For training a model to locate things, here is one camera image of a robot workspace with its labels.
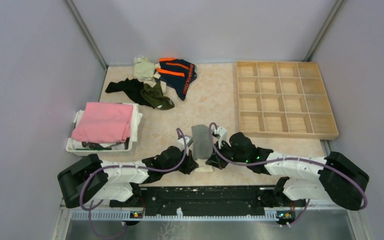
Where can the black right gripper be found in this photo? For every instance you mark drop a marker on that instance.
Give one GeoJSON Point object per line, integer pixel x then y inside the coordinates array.
{"type": "Point", "coordinates": [216, 162]}

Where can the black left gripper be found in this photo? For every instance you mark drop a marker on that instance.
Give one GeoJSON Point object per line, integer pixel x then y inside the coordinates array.
{"type": "Point", "coordinates": [190, 164]}

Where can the grey underwear white waistband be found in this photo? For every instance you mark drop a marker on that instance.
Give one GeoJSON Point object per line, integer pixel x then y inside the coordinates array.
{"type": "Point", "coordinates": [201, 148]}

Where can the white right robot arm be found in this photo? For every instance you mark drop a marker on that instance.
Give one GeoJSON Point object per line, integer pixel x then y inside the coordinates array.
{"type": "Point", "coordinates": [333, 177]}

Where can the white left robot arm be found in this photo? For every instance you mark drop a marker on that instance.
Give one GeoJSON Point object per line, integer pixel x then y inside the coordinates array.
{"type": "Point", "coordinates": [94, 179]}

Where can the dark green underwear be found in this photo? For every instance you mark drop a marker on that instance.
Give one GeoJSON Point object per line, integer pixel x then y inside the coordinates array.
{"type": "Point", "coordinates": [155, 97]}

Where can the black underwear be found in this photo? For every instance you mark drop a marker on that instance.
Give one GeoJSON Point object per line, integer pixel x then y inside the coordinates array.
{"type": "Point", "coordinates": [132, 88]}

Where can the navy orange underwear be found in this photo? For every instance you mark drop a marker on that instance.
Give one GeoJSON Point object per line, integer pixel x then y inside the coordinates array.
{"type": "Point", "coordinates": [177, 74]}

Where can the light green underwear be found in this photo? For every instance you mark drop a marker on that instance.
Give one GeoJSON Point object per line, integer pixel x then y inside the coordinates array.
{"type": "Point", "coordinates": [143, 68]}

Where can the wooden compartment tray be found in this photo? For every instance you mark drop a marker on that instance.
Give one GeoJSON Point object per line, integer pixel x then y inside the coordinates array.
{"type": "Point", "coordinates": [283, 99]}

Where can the pink folded cloth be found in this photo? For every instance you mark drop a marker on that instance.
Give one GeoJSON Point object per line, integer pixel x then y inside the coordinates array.
{"type": "Point", "coordinates": [104, 123]}

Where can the white perforated plastic basket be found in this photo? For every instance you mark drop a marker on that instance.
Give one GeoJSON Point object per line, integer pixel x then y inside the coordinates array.
{"type": "Point", "coordinates": [128, 151]}

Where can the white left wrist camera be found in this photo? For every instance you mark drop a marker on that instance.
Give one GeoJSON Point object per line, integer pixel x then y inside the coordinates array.
{"type": "Point", "coordinates": [184, 143]}

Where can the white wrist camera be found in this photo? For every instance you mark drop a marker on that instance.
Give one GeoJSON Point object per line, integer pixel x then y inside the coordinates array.
{"type": "Point", "coordinates": [220, 133]}
{"type": "Point", "coordinates": [184, 143]}

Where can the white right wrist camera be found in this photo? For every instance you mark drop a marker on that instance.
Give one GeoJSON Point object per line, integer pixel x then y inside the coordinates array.
{"type": "Point", "coordinates": [220, 133]}

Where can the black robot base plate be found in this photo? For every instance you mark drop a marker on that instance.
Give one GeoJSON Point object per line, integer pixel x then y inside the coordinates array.
{"type": "Point", "coordinates": [207, 201]}

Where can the aluminium frame rail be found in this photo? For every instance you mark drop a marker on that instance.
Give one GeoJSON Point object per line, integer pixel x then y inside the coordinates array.
{"type": "Point", "coordinates": [317, 220]}

